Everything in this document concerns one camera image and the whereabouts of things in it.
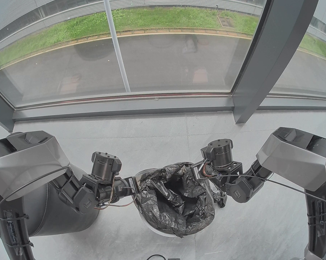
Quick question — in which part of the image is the dark grey round chair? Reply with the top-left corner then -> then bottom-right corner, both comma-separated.
21,164 -> 101,238

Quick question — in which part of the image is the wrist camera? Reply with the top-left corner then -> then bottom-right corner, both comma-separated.
113,157 -> 123,174
201,145 -> 214,161

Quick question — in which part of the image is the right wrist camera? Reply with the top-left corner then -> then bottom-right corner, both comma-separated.
201,145 -> 214,161

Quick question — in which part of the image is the window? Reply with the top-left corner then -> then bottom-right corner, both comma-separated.
0,0 -> 326,133

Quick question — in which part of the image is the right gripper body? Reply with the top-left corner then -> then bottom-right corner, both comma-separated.
191,160 -> 226,181

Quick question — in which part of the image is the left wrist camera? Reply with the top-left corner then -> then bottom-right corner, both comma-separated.
113,157 -> 123,174

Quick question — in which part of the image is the crumpled black plastic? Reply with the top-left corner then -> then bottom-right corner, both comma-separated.
212,186 -> 228,208

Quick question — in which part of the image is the white trash bin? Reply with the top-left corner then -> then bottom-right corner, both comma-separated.
133,168 -> 180,238

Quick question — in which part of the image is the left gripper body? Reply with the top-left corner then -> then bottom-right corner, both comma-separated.
113,177 -> 140,200

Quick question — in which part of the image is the black plastic bag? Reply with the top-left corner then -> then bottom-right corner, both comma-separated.
134,161 -> 216,239

